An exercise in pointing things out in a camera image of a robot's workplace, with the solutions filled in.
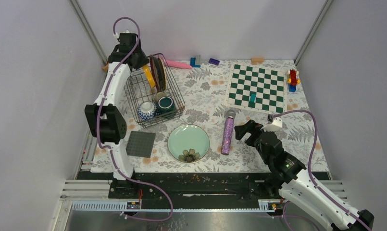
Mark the aluminium frame rail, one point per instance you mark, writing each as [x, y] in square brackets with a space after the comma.
[89, 31]

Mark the brown rimmed beige plate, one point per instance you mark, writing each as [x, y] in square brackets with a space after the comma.
[155, 70]

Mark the blue toy brick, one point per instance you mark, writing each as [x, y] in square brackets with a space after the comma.
[194, 62]

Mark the floral tablecloth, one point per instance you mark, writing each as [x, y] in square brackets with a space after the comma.
[203, 90]

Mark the red yellow toy figure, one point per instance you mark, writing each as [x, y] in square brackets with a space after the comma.
[292, 80]

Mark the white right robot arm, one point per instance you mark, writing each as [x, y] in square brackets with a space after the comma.
[291, 180]

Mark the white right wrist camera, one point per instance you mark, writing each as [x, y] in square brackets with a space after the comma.
[275, 124]

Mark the grey studded baseplate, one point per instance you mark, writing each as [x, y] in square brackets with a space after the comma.
[140, 144]

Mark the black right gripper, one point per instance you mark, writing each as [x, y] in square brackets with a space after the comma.
[241, 130]

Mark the dark green mug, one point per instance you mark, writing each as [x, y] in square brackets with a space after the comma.
[166, 105]

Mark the purple glitter microphone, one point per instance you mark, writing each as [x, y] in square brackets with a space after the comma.
[228, 131]

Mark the teal block on chessboard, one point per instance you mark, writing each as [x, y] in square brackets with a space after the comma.
[252, 98]

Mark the right aluminium frame post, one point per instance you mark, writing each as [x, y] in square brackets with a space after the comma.
[320, 17]

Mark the yellow scalloped plate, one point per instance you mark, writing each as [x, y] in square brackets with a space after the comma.
[149, 76]

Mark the pink plastic object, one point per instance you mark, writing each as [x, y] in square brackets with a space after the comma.
[177, 64]

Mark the green white chessboard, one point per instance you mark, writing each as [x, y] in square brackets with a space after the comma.
[270, 87]

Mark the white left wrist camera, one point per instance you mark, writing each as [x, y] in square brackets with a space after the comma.
[117, 35]

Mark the black wire dish rack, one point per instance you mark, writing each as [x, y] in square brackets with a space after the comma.
[152, 93]

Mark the grey toy brick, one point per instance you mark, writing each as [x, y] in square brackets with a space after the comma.
[197, 60]

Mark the cream ceramic cup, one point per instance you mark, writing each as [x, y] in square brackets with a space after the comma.
[158, 96]

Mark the purple toy brick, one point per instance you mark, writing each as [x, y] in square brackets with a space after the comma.
[214, 61]

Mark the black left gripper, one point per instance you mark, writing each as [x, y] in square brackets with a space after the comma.
[143, 60]

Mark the light green flower plate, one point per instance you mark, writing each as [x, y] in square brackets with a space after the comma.
[188, 143]

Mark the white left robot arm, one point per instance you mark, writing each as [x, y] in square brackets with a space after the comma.
[105, 121]

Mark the blue white patterned bowl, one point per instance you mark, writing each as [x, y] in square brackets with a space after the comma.
[147, 111]

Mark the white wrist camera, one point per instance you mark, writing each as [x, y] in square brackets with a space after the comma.
[275, 124]
[117, 35]

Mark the wooden corner block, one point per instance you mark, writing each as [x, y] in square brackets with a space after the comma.
[105, 68]

